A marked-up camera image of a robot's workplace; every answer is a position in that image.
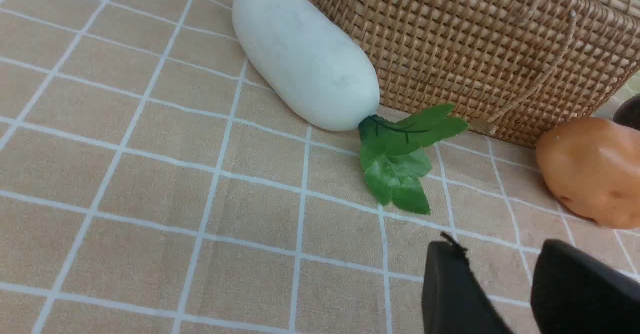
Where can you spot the brown potato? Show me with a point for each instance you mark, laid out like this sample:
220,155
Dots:
592,166

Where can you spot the beige checkered tablecloth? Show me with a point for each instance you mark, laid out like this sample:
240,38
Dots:
152,182

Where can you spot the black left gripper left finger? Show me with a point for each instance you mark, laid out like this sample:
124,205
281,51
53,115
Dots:
452,299

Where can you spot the white daikon radish with leaves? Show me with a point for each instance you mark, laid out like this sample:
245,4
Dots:
324,77

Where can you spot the dark purple mangosteen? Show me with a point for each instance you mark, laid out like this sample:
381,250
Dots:
628,114

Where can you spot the woven wicker basket green lining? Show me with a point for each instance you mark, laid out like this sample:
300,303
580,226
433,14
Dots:
513,68

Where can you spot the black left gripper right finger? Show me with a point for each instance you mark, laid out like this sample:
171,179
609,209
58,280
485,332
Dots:
573,292

